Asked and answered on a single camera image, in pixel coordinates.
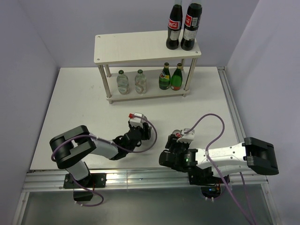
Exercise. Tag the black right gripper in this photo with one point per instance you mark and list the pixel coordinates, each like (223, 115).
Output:
(171, 139)

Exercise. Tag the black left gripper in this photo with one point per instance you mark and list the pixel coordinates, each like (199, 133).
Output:
(146, 132)

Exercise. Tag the silver blue can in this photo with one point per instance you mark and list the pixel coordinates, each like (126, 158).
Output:
(177, 133)

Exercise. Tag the clear bottle green cap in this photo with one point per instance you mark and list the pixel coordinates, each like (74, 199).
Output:
(122, 83)
(140, 82)

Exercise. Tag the green glass bottle yellow label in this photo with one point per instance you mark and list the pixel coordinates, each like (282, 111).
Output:
(164, 78)

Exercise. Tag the green glass bottle red label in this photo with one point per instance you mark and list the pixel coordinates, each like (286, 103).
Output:
(176, 79)

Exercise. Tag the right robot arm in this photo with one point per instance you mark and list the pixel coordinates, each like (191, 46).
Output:
(251, 154)

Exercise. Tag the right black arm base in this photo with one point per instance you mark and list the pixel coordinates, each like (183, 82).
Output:
(210, 185)

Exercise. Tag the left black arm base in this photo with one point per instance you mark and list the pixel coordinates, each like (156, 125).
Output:
(91, 182)

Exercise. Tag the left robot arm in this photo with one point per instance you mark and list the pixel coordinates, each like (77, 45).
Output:
(69, 148)

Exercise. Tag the white two-tier shelf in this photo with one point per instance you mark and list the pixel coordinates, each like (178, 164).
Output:
(140, 50)

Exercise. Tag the left cola bottle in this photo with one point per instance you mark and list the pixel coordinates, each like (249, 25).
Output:
(174, 25)

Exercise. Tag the cola bottle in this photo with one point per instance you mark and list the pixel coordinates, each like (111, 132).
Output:
(191, 25)
(174, 25)

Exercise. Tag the right cola bottle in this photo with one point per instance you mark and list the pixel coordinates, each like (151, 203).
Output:
(191, 25)

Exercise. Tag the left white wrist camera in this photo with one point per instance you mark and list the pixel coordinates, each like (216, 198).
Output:
(136, 119)

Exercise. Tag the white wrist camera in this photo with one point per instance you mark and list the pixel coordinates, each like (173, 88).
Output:
(188, 136)
(136, 119)

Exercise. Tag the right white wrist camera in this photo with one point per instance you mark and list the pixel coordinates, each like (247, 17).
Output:
(188, 136)

